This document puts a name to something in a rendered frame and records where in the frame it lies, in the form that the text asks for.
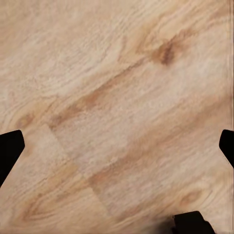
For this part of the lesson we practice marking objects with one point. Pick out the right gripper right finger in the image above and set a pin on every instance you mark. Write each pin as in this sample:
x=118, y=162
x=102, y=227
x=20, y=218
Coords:
x=226, y=145

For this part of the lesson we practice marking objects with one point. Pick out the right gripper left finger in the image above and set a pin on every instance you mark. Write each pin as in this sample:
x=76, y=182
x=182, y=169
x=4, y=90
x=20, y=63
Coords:
x=11, y=146

